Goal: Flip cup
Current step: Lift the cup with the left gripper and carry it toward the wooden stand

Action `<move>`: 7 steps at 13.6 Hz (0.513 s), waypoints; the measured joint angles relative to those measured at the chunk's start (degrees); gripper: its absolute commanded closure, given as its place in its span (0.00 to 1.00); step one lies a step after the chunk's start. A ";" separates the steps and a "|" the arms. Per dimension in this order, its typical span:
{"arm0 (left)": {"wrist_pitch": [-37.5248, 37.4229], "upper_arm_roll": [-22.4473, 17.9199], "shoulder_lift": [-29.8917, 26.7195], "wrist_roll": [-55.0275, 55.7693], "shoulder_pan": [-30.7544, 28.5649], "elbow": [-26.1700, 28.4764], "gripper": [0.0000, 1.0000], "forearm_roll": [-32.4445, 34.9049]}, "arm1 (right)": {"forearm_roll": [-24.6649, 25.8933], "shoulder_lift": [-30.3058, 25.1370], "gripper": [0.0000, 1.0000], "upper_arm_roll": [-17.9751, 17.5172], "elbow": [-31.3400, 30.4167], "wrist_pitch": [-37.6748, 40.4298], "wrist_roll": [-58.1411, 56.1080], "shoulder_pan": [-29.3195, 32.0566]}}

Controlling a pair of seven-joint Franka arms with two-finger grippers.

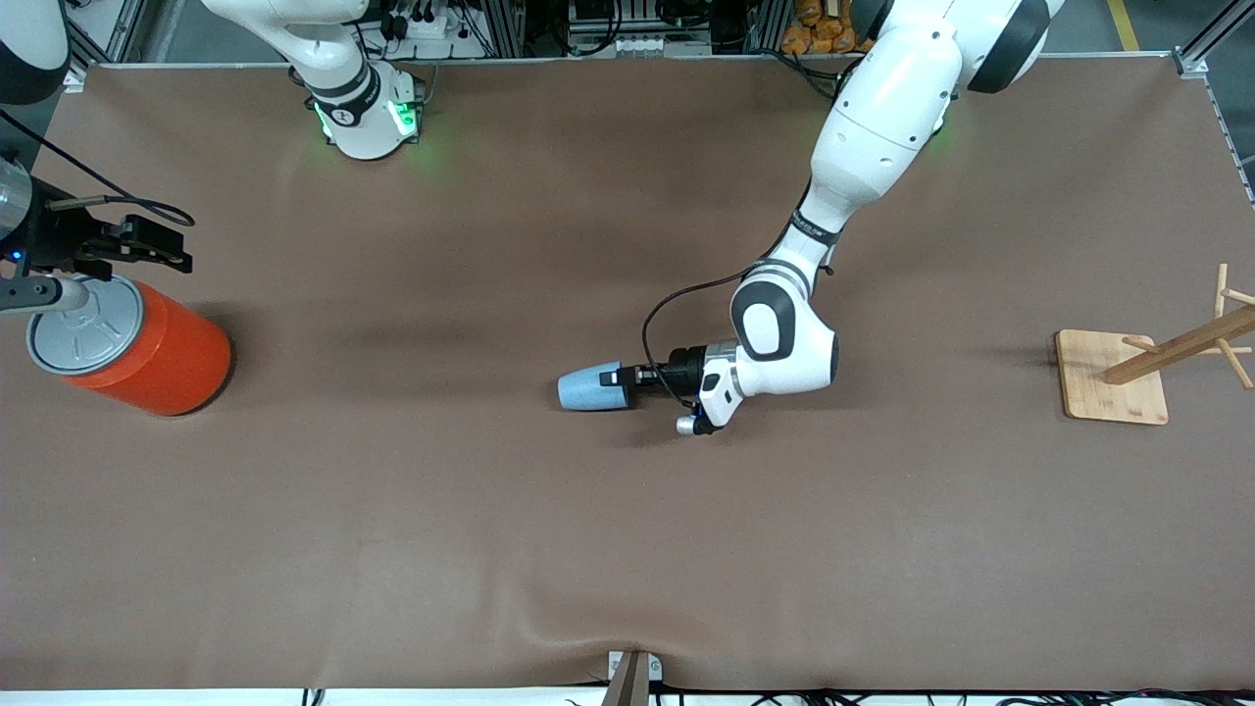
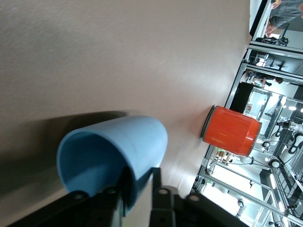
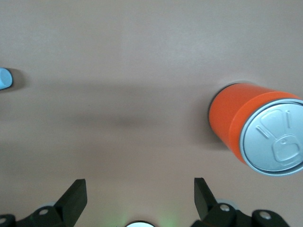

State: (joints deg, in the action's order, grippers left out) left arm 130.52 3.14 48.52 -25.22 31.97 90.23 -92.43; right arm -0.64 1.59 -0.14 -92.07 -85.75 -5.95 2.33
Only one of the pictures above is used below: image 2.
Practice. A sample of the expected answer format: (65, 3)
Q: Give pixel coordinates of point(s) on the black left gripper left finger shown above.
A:
(78, 208)

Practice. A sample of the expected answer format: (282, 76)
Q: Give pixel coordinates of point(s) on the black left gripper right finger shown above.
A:
(163, 210)

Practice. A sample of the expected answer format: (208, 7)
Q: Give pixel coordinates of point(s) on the light blue plastic cup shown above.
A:
(137, 142)

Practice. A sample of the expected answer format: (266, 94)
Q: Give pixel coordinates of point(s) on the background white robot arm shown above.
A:
(274, 163)

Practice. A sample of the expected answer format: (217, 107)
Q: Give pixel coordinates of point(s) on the large orange can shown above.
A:
(232, 132)

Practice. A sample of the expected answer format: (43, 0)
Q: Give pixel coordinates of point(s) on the black flat panel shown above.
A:
(242, 97)

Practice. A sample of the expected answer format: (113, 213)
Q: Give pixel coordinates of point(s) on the brown table mat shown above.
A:
(94, 59)

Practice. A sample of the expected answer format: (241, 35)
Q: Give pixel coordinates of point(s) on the person in dark shirt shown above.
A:
(278, 80)

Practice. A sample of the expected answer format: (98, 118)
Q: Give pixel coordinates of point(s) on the person in grey shirt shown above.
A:
(286, 11)

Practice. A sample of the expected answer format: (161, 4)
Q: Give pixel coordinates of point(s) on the aluminium frame structure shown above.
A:
(233, 87)

